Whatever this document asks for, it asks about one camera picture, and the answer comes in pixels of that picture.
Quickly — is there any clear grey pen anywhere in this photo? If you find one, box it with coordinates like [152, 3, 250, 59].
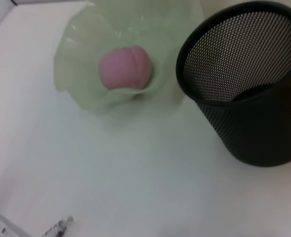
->
[42, 216, 74, 237]

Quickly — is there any transparent ruler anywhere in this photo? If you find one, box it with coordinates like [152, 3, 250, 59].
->
[0, 209, 31, 237]

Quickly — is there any black mesh pen cup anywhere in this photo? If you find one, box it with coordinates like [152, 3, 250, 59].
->
[175, 0, 291, 168]

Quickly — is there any green translucent fruit bowl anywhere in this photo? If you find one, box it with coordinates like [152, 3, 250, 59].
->
[53, 0, 205, 117]

